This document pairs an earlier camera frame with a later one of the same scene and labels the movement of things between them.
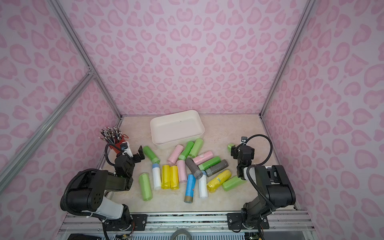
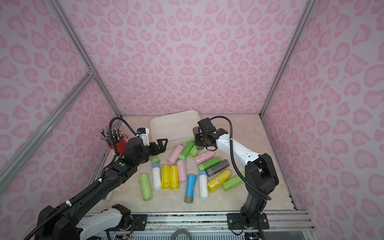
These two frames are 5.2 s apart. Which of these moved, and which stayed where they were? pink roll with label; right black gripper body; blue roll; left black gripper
Moved: left black gripper; right black gripper body
Stayed: blue roll; pink roll with label
